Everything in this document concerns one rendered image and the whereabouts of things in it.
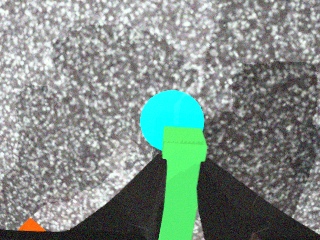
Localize green rectangular post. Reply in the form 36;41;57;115
159;125;207;240

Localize cyan circle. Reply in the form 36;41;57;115
140;91;204;151

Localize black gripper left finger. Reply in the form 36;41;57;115
0;155;167;240

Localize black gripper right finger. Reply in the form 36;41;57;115
196;157;320;240

